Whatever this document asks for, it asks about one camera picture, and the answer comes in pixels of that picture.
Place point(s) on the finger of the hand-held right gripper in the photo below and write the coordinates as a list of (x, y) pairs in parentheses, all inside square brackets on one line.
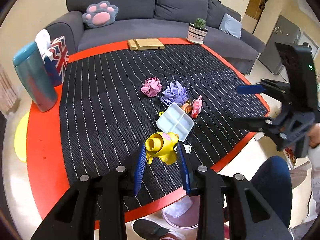
[(250, 123), (250, 89)]

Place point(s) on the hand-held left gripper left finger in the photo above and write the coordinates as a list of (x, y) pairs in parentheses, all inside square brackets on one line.
[(138, 170)]

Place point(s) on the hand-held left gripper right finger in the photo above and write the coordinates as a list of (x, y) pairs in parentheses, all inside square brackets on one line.
[(183, 170)]

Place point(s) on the yellow plastic toy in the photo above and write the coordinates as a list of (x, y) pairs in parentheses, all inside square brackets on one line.
[(165, 146)]

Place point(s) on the pink trash bin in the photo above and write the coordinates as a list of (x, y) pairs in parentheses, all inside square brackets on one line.
[(180, 220)]

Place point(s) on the purple paper ball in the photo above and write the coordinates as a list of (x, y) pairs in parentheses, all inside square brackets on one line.
[(175, 93)]

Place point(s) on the pink paper ball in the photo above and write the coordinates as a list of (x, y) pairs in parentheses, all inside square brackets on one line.
[(151, 87)]

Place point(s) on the person's right hand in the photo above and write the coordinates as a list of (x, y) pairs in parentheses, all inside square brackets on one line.
[(315, 135)]

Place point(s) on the small white box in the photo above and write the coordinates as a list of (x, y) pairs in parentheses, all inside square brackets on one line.
[(187, 149)]

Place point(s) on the grey metal cabinet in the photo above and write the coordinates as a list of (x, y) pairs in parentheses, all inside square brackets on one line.
[(280, 45)]

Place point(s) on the white divided tray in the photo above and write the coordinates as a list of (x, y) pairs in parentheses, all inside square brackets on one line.
[(175, 121)]

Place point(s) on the pink pig toy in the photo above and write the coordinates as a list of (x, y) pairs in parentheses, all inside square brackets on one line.
[(197, 106)]

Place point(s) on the black shoe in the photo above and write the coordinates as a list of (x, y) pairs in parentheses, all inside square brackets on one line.
[(150, 228)]

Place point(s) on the person's leg in jeans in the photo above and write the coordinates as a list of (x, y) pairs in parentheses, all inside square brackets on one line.
[(272, 180)]

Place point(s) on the orange round toy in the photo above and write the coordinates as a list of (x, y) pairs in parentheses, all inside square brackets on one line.
[(187, 107)]

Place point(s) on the light blue cushion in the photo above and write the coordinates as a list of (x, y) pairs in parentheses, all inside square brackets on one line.
[(231, 26)]

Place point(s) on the cactus in striped pot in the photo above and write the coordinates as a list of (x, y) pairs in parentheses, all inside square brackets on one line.
[(197, 33)]

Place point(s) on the wooden door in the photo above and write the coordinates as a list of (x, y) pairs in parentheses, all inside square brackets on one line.
[(255, 5)]

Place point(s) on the wooden phone stand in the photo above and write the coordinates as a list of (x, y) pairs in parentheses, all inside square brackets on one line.
[(147, 43)]

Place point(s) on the dark grey sofa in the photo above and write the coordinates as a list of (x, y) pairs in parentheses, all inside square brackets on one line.
[(150, 27)]

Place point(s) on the yellow stool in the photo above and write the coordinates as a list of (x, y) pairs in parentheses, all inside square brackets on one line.
[(21, 137)]

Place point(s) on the flag print tissue box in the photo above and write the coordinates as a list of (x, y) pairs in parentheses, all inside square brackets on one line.
[(60, 57)]

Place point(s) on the teal tumbler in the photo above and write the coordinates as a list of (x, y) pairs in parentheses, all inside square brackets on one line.
[(32, 77)]

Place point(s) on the grey pink paw cushion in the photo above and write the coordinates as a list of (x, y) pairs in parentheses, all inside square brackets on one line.
[(100, 15)]

